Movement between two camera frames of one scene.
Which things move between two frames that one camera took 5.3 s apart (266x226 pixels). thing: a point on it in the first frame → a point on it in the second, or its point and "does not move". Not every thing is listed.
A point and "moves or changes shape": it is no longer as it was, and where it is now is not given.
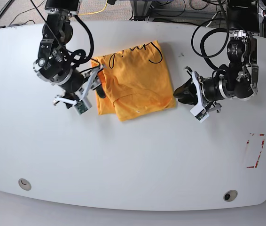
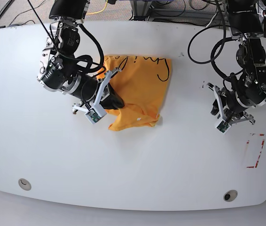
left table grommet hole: [24, 184] does not move
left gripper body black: [211, 90] → [233, 105]
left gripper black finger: [187, 93] → [215, 108]
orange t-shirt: [136, 80] moves or changes shape
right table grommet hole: [230, 195] does not move
